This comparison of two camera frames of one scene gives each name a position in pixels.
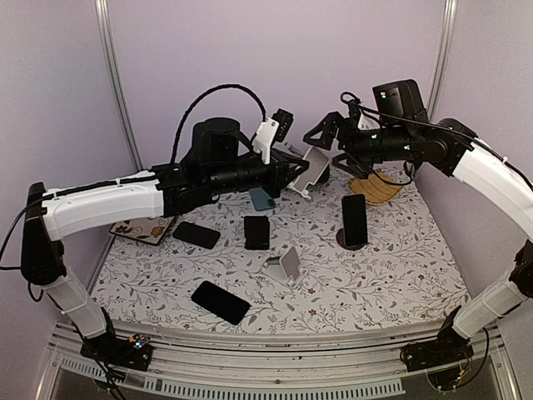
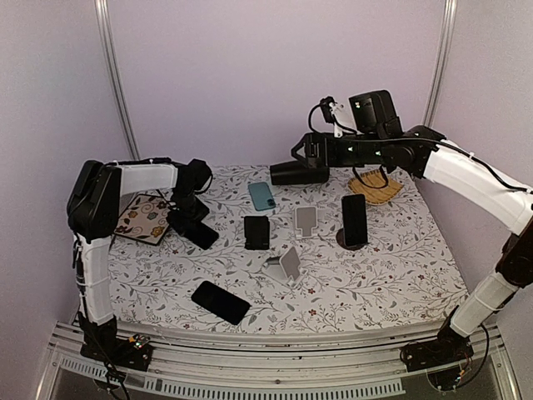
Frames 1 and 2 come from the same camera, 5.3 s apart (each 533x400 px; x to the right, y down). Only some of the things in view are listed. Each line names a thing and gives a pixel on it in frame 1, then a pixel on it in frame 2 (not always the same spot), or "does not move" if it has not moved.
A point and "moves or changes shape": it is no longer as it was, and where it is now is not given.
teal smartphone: x=261 y=199 does not move
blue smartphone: x=355 y=220 does not move
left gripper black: x=281 y=177 -> x=201 y=211
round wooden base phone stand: x=341 y=243 does not move
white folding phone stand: x=311 y=173 moves or changes shape
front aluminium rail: x=434 y=349 does not move
